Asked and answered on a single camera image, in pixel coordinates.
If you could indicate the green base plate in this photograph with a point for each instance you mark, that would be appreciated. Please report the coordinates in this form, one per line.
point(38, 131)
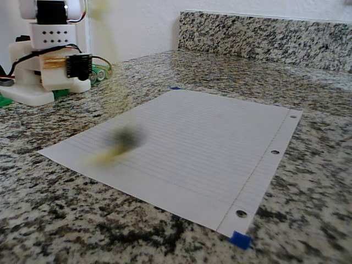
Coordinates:
point(59, 93)

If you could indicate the small black camera module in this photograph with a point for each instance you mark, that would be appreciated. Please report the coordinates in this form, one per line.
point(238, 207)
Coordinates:
point(78, 66)

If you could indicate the blue tape piece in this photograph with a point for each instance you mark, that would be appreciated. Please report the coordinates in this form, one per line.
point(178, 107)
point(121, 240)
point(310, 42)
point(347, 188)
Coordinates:
point(176, 88)
point(240, 240)

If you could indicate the lined paper sheet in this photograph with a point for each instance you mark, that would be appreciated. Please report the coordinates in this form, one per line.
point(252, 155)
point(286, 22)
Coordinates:
point(206, 151)

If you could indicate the black hex nut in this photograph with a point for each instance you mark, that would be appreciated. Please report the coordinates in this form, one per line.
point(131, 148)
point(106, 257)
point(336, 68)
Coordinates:
point(127, 137)

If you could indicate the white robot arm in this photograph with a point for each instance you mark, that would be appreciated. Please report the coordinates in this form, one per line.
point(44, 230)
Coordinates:
point(52, 35)

